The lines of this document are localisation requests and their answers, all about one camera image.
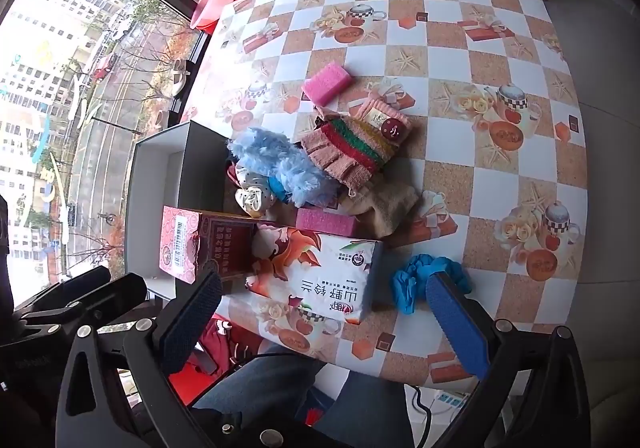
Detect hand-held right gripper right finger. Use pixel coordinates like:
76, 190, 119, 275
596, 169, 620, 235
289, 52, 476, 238
425, 270, 593, 448

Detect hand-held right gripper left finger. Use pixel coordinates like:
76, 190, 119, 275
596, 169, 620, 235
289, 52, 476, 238
55, 270, 301, 448

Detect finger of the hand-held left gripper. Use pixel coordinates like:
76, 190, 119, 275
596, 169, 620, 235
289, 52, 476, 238
75, 275, 148, 325
12, 265, 112, 323

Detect white polka dot scrunchie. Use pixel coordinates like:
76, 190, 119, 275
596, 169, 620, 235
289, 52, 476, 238
234, 165, 276, 219

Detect beige towel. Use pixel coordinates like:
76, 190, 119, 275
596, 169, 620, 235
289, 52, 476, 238
340, 183, 420, 239

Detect grey storage box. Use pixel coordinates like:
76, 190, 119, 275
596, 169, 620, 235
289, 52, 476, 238
125, 120, 241, 299

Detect magenta sponge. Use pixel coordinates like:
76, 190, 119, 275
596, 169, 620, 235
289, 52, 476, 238
296, 207, 358, 239

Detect light blue fluffy duster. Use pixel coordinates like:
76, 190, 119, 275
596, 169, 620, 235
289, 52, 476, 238
226, 127, 338, 209

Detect striped knit socks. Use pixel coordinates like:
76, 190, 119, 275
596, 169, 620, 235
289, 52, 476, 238
300, 110, 401, 193

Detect light pink sponge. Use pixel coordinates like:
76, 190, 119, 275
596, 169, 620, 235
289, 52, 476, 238
301, 64, 353, 106

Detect red bag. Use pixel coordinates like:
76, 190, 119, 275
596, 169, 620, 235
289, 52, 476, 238
167, 313, 261, 409

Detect white power strip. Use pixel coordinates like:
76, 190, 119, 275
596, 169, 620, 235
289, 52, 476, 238
427, 388, 471, 411

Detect person's leg in jeans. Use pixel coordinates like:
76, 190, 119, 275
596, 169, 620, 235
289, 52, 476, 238
192, 353, 416, 448

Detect checkered printed tablecloth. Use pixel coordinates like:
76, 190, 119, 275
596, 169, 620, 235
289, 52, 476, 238
197, 0, 588, 386

